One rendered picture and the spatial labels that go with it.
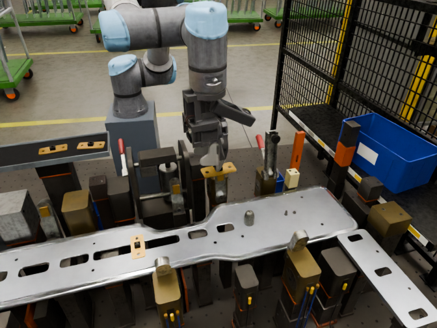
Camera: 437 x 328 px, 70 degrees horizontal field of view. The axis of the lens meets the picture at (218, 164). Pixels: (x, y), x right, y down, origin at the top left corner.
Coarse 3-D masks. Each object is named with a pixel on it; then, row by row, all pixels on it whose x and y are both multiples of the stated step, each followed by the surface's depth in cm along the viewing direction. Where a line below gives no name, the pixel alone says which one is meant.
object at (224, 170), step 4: (224, 164) 79; (228, 164) 79; (232, 164) 79; (204, 168) 78; (208, 168) 78; (212, 168) 78; (224, 168) 78; (228, 168) 78; (232, 168) 78; (204, 172) 76; (212, 172) 76; (216, 172) 76; (220, 172) 76; (224, 172) 76; (228, 172) 77; (204, 176) 75; (208, 176) 75; (212, 176) 75
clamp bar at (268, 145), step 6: (270, 132) 100; (276, 132) 100; (270, 138) 101; (276, 138) 98; (270, 144) 102; (276, 144) 102; (270, 150) 103; (276, 150) 103; (270, 156) 104; (276, 156) 104; (270, 162) 105; (264, 168) 107
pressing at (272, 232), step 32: (288, 192) 108; (320, 192) 109; (192, 224) 96; (224, 224) 97; (256, 224) 97; (288, 224) 97; (320, 224) 97; (352, 224) 97; (0, 256) 87; (32, 256) 87; (64, 256) 87; (128, 256) 87; (160, 256) 87; (192, 256) 87; (224, 256) 87; (256, 256) 88; (0, 288) 79; (32, 288) 79; (64, 288) 79
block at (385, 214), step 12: (384, 204) 95; (396, 204) 95; (372, 216) 96; (384, 216) 91; (396, 216) 91; (408, 216) 91; (372, 228) 97; (384, 228) 91; (396, 228) 91; (384, 240) 94; (396, 240) 96; (372, 288) 111
